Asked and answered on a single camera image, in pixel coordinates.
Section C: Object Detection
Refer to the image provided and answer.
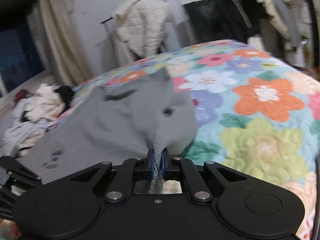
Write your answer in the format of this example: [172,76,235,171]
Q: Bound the grey waffle knit garment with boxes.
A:
[20,68,197,193]

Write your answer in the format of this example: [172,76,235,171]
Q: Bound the pile of white clothes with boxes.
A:
[1,83,75,158]

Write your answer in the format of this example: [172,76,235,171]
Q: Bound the floral quilted bedspread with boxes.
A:
[59,40,319,239]

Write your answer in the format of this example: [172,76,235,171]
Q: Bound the dark night window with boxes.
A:
[0,26,45,97]

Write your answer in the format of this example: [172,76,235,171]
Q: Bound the beige curtain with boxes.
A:
[39,0,92,86]

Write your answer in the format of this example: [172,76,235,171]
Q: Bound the cream quilted hanging jacket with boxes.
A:
[112,0,172,58]

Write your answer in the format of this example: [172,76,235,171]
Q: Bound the black hanging bag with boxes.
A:
[183,0,267,43]

